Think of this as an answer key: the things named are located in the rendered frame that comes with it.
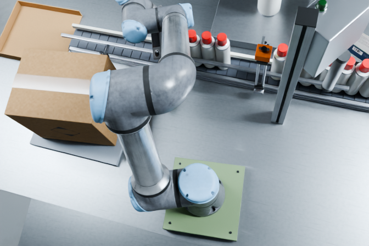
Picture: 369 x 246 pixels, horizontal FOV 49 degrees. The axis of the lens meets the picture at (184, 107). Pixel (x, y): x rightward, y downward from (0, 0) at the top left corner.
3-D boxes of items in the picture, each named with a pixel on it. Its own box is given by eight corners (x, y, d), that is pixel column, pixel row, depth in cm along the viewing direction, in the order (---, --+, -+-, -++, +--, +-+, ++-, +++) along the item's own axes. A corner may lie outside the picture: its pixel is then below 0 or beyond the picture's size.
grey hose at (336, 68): (334, 82, 125) (351, 50, 106) (332, 93, 124) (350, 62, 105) (322, 80, 126) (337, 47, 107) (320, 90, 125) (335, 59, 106)
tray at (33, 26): (82, 15, 175) (79, 10, 172) (61, 69, 167) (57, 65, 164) (21, 5, 181) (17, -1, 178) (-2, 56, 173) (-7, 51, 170)
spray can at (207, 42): (217, 56, 155) (214, 28, 136) (216, 68, 153) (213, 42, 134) (203, 56, 156) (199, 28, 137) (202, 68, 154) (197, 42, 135)
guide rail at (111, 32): (347, 74, 145) (348, 72, 143) (346, 78, 144) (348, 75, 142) (74, 25, 166) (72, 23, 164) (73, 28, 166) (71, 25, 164)
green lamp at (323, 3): (329, 7, 90) (331, 1, 87) (321, 15, 89) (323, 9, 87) (320, 0, 91) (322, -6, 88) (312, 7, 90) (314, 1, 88)
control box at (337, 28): (360, 38, 107) (384, -6, 89) (313, 78, 104) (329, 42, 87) (330, 15, 110) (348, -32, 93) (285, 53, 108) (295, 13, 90)
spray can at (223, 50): (231, 59, 154) (231, 31, 135) (229, 71, 152) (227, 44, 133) (218, 56, 155) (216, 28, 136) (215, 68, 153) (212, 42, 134)
